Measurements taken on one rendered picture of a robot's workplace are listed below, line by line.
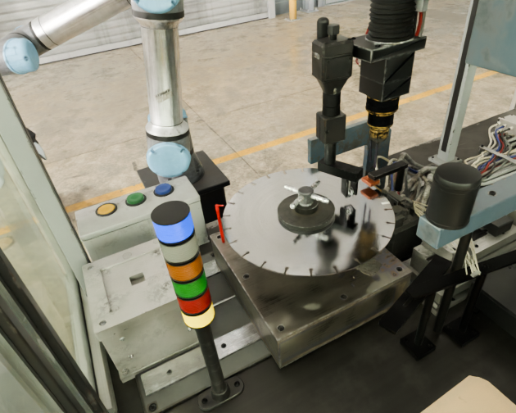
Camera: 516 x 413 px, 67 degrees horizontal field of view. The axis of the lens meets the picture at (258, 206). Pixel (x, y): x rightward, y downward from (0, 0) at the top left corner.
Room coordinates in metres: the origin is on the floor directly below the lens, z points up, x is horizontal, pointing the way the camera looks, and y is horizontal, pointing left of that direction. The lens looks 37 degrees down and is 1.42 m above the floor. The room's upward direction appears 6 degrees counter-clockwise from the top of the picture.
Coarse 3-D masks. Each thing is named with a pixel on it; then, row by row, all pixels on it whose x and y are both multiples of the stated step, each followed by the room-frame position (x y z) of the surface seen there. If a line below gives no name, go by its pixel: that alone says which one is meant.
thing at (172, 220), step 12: (168, 204) 0.38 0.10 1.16; (180, 204) 0.37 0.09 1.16; (156, 216) 0.36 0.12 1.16; (168, 216) 0.35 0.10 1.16; (180, 216) 0.35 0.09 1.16; (156, 228) 0.35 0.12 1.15; (168, 228) 0.34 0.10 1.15; (180, 228) 0.34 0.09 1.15; (192, 228) 0.36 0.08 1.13; (168, 240) 0.34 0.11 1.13; (180, 240) 0.34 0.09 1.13
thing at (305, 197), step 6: (318, 180) 0.63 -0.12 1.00; (288, 186) 0.62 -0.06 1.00; (306, 186) 0.61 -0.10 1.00; (312, 186) 0.61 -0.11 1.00; (294, 192) 0.61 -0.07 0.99; (300, 192) 0.59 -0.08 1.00; (306, 192) 0.59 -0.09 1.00; (312, 192) 0.59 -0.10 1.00; (300, 198) 0.58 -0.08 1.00; (306, 198) 0.58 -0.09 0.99; (312, 198) 0.58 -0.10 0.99; (318, 198) 0.57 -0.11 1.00; (324, 198) 0.57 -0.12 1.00; (294, 204) 0.56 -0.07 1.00; (300, 204) 0.59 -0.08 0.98; (306, 204) 0.58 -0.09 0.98
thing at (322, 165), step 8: (336, 88) 0.64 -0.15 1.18; (328, 144) 0.64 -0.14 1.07; (336, 144) 0.65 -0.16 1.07; (328, 152) 0.64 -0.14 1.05; (320, 160) 0.66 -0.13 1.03; (328, 160) 0.64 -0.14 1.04; (336, 160) 0.65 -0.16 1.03; (320, 168) 0.65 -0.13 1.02; (328, 168) 0.64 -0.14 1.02; (336, 168) 0.62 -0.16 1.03; (344, 168) 0.62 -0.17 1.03; (352, 168) 0.62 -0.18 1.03; (360, 168) 0.61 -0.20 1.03; (336, 176) 0.62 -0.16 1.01; (344, 176) 0.61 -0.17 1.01; (352, 176) 0.60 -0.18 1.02; (360, 176) 0.61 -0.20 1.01; (344, 184) 0.61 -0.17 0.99; (352, 184) 0.62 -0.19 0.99; (344, 192) 0.61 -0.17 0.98
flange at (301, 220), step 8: (288, 200) 0.63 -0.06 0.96; (280, 208) 0.61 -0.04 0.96; (288, 208) 0.60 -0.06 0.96; (296, 208) 0.58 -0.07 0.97; (304, 208) 0.58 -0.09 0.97; (312, 208) 0.58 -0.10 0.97; (320, 208) 0.59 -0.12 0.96; (328, 208) 0.59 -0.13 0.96; (280, 216) 0.58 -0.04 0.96; (288, 216) 0.58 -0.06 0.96; (296, 216) 0.57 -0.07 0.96; (304, 216) 0.57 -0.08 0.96; (312, 216) 0.57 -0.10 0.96; (320, 216) 0.57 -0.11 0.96; (328, 216) 0.56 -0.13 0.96; (288, 224) 0.56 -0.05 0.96; (296, 224) 0.55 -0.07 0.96; (304, 224) 0.55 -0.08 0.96; (312, 224) 0.55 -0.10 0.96; (320, 224) 0.55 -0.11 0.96; (328, 224) 0.55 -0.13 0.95
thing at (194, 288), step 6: (204, 270) 0.36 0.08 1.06; (198, 276) 0.35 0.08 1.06; (204, 276) 0.36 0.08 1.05; (174, 282) 0.34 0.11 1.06; (186, 282) 0.34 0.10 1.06; (192, 282) 0.34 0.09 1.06; (198, 282) 0.35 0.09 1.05; (204, 282) 0.35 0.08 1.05; (174, 288) 0.35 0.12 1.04; (180, 288) 0.34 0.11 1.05; (186, 288) 0.34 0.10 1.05; (192, 288) 0.34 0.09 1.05; (198, 288) 0.34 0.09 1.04; (204, 288) 0.35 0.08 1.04; (180, 294) 0.34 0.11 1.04; (186, 294) 0.34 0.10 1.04; (192, 294) 0.34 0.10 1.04; (198, 294) 0.34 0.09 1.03
